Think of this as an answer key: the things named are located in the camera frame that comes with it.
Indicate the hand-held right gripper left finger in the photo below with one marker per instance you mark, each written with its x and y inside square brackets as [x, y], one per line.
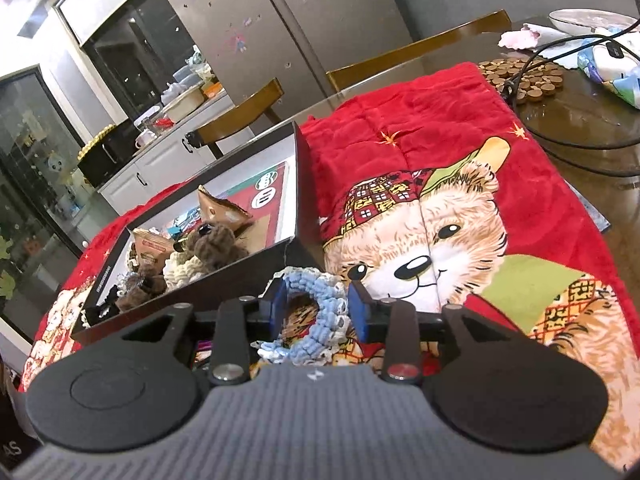
[277, 310]

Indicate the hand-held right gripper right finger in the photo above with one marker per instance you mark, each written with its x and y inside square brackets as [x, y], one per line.
[360, 315]

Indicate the blue crocheted scrunchie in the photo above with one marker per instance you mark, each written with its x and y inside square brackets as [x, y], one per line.
[320, 325]

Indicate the black shallow box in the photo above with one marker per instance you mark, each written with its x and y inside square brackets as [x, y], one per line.
[225, 290]

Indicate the brown plush scrunchie dark bow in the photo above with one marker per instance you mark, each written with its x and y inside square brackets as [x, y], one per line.
[220, 249]

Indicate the brown triangular paper packet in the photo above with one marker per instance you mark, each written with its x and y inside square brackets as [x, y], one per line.
[225, 212]

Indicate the brown snack packet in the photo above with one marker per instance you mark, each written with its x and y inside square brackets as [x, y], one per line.
[152, 247]

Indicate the black scrunchie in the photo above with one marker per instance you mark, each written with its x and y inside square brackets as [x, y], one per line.
[102, 310]

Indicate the white kitchen cabinets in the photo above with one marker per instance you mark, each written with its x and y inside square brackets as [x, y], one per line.
[160, 165]

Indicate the wooden chair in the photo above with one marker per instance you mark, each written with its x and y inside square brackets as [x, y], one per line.
[235, 120]
[425, 50]

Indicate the red printed bear blanket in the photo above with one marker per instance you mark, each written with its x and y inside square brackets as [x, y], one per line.
[425, 110]

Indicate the white mug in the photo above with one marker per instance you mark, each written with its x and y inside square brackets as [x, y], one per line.
[145, 140]

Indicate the black microwave oven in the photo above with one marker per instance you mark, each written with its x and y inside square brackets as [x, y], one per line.
[112, 155]

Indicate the beige plastic basin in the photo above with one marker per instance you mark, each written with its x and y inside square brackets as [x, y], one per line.
[182, 104]

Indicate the stack of clear tubs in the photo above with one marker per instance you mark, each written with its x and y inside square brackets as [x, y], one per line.
[184, 80]

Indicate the gold chocolates tray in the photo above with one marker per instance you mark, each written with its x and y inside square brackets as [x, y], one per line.
[95, 141]

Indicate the printed plastic bag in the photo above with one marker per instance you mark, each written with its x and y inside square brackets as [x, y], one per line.
[201, 65]

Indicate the silver double door refrigerator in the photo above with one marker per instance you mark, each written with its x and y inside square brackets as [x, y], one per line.
[300, 35]

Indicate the dark kitchen window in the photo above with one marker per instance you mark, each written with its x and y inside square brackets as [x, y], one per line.
[135, 55]

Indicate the wooden bead trivet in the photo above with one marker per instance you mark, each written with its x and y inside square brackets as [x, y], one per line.
[540, 80]

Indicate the pink crumpled tissue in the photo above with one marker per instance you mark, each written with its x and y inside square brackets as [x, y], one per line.
[520, 38]

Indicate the printed tissue packet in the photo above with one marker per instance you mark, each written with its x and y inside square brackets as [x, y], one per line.
[610, 67]

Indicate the white plate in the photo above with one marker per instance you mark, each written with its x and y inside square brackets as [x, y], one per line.
[590, 19]

